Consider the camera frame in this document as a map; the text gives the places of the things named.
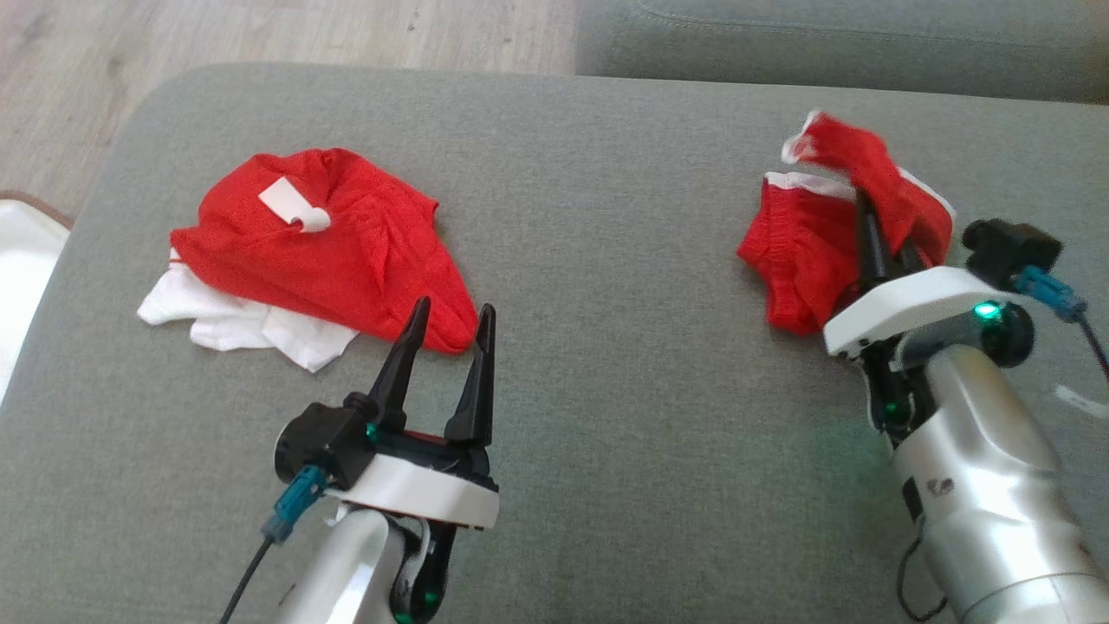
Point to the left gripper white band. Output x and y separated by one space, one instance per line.
424 490

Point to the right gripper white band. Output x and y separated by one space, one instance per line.
901 303

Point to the red shorts white waistband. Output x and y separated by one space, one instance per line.
801 251

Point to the red white basketball jersey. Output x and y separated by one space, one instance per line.
346 251

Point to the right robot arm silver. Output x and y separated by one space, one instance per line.
988 485

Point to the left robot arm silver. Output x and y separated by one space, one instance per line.
346 572

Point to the grey sofa seat cushion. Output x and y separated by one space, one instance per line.
606 260

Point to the grey sofa back cushion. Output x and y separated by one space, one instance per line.
823 43

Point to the white laundry basket brown rim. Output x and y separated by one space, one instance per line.
22 269

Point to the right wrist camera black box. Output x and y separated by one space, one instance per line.
1009 251

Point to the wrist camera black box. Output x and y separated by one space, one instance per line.
1009 251
325 442

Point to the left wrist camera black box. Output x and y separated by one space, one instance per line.
325 442

